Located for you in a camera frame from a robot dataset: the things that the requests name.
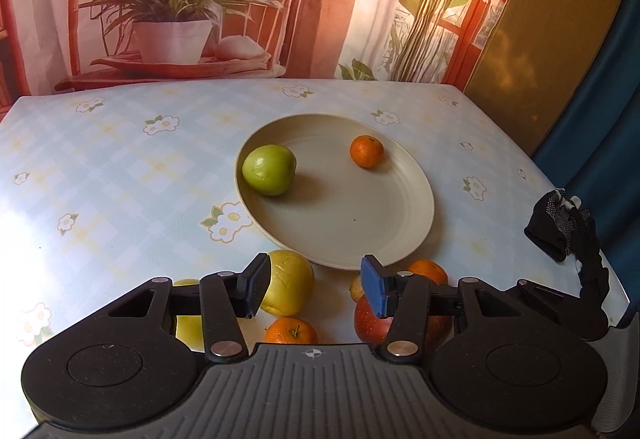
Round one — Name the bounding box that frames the black fabric item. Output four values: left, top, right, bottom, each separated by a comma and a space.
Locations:
523, 188, 625, 343

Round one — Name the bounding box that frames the wooden cabinet panel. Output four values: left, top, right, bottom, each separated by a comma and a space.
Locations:
464, 0, 621, 153

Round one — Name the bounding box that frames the cream round plate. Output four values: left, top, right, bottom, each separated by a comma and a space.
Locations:
234, 113, 435, 270

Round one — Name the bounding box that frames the red apple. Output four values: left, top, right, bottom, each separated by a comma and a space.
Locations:
354, 295, 452, 351

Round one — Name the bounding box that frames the small orange mandarin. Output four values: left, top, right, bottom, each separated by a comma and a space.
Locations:
349, 135, 385, 170

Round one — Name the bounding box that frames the green apple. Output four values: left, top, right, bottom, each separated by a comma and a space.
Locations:
241, 144, 297, 196

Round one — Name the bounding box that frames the pale yellow-green apple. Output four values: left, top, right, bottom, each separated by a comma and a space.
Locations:
176, 303, 204, 352

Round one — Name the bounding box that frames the floral blue tablecloth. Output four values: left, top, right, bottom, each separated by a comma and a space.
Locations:
0, 78, 629, 355

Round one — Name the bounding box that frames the blue curtain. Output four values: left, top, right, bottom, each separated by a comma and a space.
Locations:
534, 0, 639, 299

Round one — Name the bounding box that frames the small tan longan fruit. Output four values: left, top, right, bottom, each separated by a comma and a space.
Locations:
349, 274, 363, 303

